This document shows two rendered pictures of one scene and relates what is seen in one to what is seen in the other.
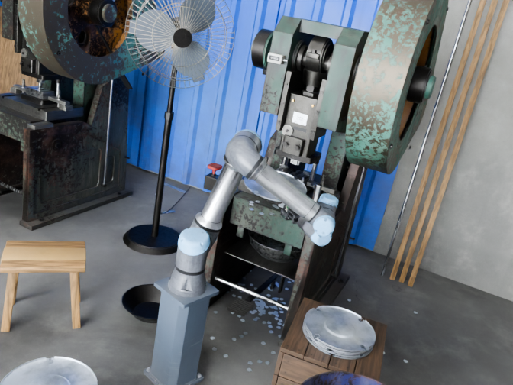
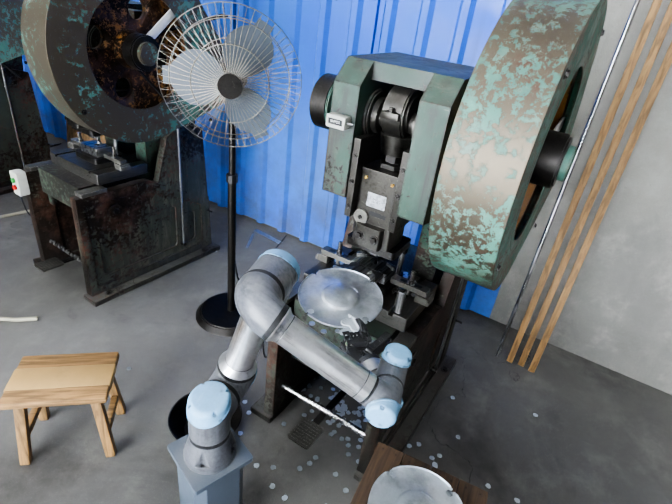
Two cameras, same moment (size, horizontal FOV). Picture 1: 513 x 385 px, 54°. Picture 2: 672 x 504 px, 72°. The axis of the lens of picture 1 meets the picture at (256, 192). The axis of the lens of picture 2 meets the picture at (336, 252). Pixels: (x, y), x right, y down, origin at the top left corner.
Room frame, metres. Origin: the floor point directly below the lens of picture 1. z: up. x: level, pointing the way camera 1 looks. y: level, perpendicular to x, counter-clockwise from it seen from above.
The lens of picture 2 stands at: (0.87, -0.19, 1.68)
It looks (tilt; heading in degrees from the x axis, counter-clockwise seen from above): 30 degrees down; 7
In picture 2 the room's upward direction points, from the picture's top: 8 degrees clockwise
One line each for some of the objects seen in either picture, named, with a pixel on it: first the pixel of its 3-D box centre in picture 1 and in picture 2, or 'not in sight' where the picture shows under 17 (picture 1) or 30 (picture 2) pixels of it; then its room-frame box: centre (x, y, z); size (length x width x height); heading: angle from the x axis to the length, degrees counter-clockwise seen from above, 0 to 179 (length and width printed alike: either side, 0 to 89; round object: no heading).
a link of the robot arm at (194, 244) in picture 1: (193, 248); (210, 410); (1.71, 0.20, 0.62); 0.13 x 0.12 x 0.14; 175
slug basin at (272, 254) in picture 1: (278, 244); not in sight; (2.42, -0.17, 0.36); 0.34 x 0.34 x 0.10
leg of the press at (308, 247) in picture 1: (336, 237); (432, 339); (2.45, -0.47, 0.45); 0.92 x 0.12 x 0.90; 158
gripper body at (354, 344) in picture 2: (295, 212); (359, 350); (1.93, -0.18, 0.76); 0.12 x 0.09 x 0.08; 30
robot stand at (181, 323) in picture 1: (179, 332); (211, 496); (1.70, 0.20, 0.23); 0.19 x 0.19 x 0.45; 51
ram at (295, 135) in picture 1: (301, 122); (380, 204); (2.38, -0.15, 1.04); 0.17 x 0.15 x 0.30; 158
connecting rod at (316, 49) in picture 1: (315, 74); (397, 138); (2.42, -0.17, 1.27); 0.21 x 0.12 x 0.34; 158
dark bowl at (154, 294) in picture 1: (152, 306); (205, 420); (2.11, 0.41, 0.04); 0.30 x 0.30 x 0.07
